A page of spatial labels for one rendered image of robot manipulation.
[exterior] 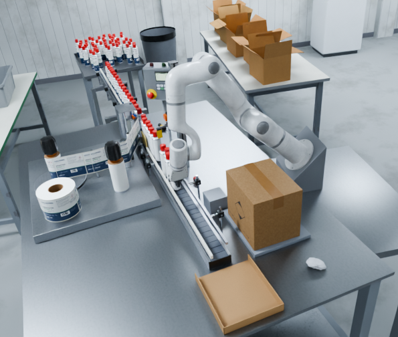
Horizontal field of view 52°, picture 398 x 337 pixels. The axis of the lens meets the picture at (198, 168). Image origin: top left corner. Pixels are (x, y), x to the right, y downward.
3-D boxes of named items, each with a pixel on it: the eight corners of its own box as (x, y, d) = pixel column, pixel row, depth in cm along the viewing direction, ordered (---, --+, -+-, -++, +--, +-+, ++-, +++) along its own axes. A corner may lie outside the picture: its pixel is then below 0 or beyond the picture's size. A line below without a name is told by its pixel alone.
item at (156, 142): (154, 158, 256) (149, 130, 245) (162, 156, 258) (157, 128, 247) (156, 162, 252) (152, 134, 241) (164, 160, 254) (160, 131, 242)
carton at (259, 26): (230, 60, 435) (229, 24, 415) (277, 53, 442) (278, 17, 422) (243, 73, 397) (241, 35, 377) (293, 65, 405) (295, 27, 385)
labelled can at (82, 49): (77, 57, 457) (73, 39, 446) (127, 47, 472) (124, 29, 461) (83, 69, 420) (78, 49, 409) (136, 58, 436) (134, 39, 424)
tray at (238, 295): (195, 279, 178) (194, 273, 175) (248, 260, 184) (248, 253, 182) (223, 334, 154) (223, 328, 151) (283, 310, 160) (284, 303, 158)
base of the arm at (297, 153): (282, 154, 235) (260, 139, 227) (308, 134, 226) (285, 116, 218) (290, 176, 221) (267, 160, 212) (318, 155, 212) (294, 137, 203)
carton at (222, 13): (209, 39, 507) (206, 8, 487) (242, 34, 515) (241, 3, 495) (219, 49, 470) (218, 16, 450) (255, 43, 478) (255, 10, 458)
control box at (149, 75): (152, 93, 241) (147, 62, 231) (180, 93, 237) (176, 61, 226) (146, 100, 233) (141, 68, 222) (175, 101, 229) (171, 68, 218)
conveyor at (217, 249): (128, 123, 312) (127, 118, 310) (138, 120, 315) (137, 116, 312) (212, 267, 181) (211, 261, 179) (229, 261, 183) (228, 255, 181)
